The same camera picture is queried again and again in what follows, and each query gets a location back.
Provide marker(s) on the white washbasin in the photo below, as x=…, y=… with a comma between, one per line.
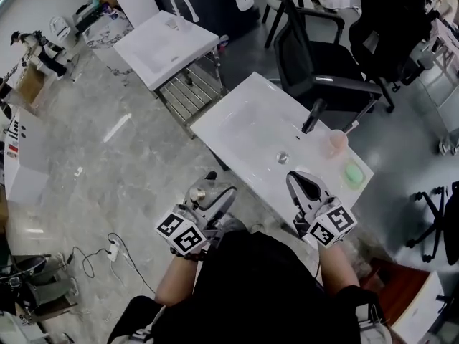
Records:
x=157, y=48

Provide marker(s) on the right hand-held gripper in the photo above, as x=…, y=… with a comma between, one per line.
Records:
x=331, y=226

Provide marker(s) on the black mesh office chair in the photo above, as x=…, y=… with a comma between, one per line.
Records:
x=315, y=63

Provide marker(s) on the pink translucent cup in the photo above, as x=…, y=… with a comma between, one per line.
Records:
x=333, y=143

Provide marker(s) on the person's black clothing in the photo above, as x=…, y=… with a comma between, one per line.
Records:
x=258, y=292

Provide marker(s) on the person's right forearm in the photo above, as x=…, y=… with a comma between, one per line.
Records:
x=337, y=267

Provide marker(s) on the brown wooden cabinet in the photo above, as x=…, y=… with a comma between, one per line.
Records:
x=398, y=285

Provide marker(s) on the black padded office chair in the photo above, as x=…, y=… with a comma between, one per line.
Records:
x=387, y=31

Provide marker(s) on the small clear cup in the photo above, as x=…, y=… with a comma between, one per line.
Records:
x=172, y=23

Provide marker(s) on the clear soap dish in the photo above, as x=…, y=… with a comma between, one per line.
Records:
x=363, y=186

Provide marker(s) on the clear bottle with gold cap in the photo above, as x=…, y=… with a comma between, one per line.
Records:
x=206, y=194

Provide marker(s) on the white curved faucet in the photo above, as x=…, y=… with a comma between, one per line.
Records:
x=186, y=0

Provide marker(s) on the white power strip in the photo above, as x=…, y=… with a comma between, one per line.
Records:
x=114, y=251

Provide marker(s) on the toothbrush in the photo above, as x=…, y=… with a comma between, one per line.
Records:
x=352, y=126

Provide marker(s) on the small white appliance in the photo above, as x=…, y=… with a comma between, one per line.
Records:
x=60, y=28

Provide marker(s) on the metal sink drain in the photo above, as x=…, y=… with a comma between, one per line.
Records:
x=282, y=157

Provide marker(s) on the white display shelf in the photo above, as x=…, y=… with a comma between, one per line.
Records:
x=21, y=156

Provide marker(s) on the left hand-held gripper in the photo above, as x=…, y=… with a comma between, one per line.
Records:
x=181, y=235

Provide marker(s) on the green soap bar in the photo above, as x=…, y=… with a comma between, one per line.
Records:
x=354, y=173

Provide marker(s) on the black chair wheel base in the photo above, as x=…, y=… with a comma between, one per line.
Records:
x=435, y=224

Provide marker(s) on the person's left forearm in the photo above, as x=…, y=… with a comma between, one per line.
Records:
x=177, y=281

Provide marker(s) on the black faucet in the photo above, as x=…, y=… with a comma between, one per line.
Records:
x=312, y=115

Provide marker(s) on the white sink counter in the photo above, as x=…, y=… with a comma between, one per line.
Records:
x=247, y=120

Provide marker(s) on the metal washbasin stand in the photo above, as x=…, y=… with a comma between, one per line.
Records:
x=190, y=91

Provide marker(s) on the cardboard box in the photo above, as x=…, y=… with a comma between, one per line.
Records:
x=30, y=84

